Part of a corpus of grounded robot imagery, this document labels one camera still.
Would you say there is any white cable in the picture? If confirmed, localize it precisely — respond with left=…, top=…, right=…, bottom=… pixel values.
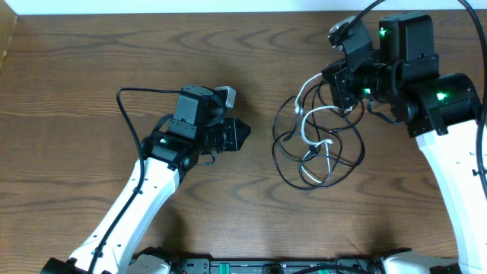
left=294, top=72, right=353, bottom=184

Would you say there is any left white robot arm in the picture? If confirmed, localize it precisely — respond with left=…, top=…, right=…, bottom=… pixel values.
left=42, top=85, right=251, bottom=273

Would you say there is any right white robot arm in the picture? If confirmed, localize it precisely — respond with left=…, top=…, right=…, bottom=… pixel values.
left=322, top=12, right=486, bottom=273

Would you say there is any left camera black cable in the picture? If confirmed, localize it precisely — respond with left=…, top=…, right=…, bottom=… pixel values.
left=85, top=87, right=183, bottom=273

